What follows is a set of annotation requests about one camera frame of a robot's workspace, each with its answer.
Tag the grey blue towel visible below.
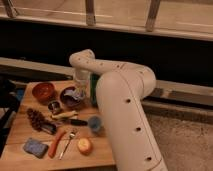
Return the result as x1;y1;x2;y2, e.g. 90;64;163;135
64;89;85;101

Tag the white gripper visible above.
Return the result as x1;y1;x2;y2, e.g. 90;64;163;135
74;68;90;91

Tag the black handled knife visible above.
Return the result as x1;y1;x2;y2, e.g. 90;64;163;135
62;119;88;126

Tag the black metal scoop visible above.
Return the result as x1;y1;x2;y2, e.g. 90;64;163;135
41;123;57;135

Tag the silver fork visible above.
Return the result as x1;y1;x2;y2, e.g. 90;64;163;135
59;129;78;160

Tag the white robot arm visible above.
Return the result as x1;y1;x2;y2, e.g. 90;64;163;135
69;49;168;171

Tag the orange carrot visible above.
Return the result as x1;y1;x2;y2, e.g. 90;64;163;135
48;130;66;158

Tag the red bowl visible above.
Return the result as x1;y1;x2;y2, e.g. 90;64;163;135
32;82;55;103

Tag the small metal cup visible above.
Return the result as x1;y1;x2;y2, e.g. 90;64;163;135
48;101;62;115

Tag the blue sponge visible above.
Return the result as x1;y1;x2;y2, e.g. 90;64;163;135
23;138;49;158

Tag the green plastic tray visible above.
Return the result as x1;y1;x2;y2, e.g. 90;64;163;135
90;74;99;107

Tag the purple bowl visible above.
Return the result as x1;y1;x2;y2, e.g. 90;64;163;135
60;86;84;108

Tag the brown pine cone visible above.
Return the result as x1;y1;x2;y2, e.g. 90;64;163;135
27;108;46;131

